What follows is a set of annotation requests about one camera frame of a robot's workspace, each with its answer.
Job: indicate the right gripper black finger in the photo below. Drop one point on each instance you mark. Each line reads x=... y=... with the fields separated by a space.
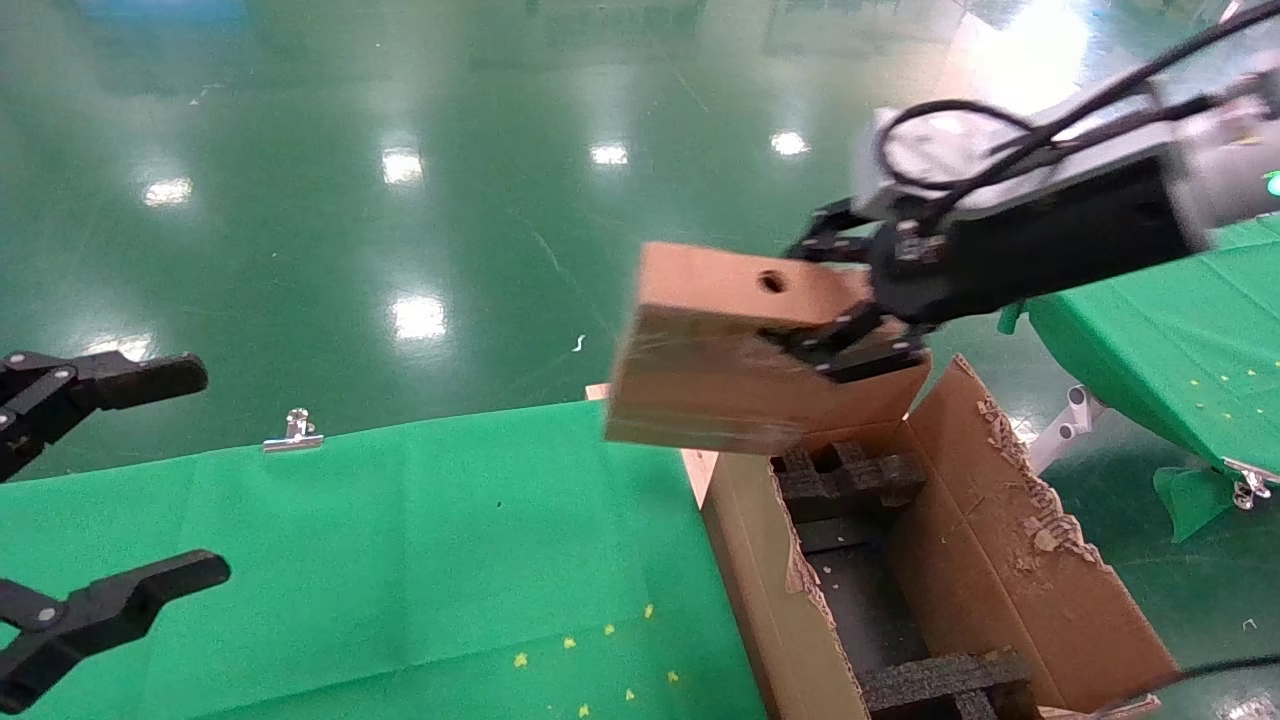
x=835 y=238
x=850 y=350

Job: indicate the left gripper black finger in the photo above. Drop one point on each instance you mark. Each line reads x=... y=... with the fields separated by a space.
x=130 y=380
x=110 y=605

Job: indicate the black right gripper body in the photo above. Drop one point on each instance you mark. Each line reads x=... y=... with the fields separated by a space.
x=1050 y=245

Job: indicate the small brown cardboard box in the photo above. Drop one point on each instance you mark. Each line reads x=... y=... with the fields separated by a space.
x=700 y=370

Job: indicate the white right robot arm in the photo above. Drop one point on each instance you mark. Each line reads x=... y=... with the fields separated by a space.
x=1230 y=160

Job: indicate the large open cardboard carton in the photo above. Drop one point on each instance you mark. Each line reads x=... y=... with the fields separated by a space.
x=1000 y=580

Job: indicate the silver binder clip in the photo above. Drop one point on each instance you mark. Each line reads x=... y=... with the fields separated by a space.
x=1245 y=487
x=293 y=434

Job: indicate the green tablecloth with yellow marks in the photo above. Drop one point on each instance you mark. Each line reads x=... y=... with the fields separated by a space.
x=350 y=560

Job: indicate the black foam bottom pad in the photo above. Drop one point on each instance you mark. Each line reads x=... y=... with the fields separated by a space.
x=870 y=610

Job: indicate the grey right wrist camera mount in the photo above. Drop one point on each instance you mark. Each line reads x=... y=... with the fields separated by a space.
x=930 y=150

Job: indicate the white table leg bracket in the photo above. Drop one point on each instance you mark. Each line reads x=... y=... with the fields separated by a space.
x=1075 y=415

